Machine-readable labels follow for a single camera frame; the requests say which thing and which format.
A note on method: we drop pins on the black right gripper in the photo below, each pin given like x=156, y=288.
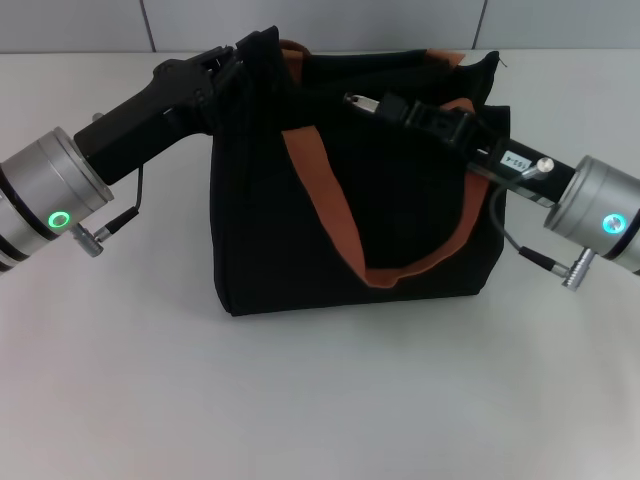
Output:
x=487, y=150

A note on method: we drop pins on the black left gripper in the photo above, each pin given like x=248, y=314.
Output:
x=130, y=125

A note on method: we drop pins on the silver zipper pull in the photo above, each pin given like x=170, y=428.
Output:
x=367, y=104

